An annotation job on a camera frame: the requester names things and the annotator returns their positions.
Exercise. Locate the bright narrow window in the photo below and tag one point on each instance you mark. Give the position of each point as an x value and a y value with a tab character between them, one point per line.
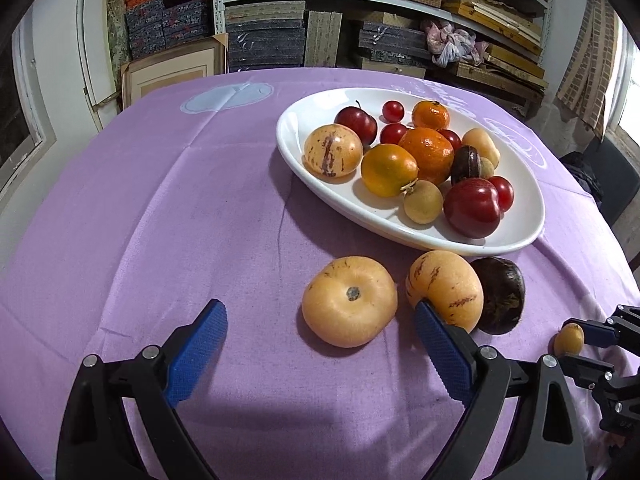
627	85

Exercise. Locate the pink cloth bundle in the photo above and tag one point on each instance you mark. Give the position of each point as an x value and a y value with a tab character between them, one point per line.
452	40

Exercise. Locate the stack of wooden frames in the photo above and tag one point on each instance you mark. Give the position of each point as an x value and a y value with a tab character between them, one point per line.
500	15

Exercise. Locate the green marbled board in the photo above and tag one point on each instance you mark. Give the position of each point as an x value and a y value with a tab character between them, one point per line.
116	15

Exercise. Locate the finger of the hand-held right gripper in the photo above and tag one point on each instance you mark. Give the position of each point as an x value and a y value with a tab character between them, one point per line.
582	366
597	334

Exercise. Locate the yellow-orange orange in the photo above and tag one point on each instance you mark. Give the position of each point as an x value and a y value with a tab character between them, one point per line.
389	170

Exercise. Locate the tan longan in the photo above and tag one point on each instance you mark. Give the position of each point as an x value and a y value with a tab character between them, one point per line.
568	338
422	203
488	167

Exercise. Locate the dark purple water chestnut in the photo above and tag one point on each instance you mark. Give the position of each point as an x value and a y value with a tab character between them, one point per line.
500	295
466	162

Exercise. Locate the purple printed tablecloth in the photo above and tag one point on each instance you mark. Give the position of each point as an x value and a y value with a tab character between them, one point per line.
175	210

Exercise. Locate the small yellow pepino melon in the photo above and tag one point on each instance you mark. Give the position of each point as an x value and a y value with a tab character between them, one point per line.
481	145

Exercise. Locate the black chair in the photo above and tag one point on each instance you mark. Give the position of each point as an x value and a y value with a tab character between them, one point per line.
617	175

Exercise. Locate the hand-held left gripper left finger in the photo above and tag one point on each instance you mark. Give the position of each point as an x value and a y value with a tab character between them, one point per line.
197	355

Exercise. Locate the white board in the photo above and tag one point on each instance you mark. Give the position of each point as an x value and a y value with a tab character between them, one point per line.
97	50

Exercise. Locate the purple striped pepino melon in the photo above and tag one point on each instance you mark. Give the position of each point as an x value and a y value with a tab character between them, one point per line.
332	151

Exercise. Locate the large yellow pepino melon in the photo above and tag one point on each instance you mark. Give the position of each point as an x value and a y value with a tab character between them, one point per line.
444	282

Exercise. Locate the grey metal shelf rack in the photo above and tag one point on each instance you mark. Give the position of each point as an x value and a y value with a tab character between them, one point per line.
216	10

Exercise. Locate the pale yellow pepino melon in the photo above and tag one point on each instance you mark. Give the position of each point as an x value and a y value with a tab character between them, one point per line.
350	300

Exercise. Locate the framed picture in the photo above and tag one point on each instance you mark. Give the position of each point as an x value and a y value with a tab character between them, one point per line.
170	70

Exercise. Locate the dark bag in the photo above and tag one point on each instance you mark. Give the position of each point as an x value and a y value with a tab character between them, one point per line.
582	170

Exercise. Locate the small red tomato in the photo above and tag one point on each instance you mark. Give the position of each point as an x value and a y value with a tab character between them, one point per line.
393	110

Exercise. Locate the hanging woven mat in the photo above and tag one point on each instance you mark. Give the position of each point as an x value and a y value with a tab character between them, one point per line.
587	60

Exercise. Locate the white oval plate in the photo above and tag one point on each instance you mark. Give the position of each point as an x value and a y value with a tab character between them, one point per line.
300	125

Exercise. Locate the dark red plum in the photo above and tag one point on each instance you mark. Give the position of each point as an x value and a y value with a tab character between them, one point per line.
356	122
472	207

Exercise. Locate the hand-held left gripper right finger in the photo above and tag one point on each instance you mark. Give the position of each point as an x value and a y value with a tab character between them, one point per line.
445	355

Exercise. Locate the stack of dark grey boxes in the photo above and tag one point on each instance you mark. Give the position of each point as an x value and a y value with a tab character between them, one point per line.
390	40
265	40

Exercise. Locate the stack of floral fabric boxes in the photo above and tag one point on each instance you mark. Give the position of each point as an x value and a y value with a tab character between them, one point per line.
167	22

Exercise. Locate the upright woven boxes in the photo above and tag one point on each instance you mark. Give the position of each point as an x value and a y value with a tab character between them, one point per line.
322	37

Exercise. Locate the small mandarin orange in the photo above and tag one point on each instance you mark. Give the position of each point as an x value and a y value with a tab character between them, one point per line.
431	115

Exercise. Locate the large mandarin orange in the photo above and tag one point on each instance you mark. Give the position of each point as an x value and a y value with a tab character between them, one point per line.
426	155

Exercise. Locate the white framed sliding window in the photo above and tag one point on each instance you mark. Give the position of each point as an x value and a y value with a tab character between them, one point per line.
15	125

